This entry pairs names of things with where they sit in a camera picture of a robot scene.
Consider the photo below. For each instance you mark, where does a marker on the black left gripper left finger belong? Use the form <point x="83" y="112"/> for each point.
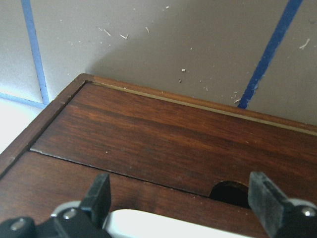
<point x="97" y="201"/>

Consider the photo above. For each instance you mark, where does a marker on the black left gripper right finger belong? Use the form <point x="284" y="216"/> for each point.
<point x="270" y="205"/>

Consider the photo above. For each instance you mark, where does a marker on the white drawer handle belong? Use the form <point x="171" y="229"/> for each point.
<point x="128" y="223"/>

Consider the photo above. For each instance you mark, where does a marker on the dark brown cabinet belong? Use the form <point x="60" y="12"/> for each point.
<point x="37" y="129"/>

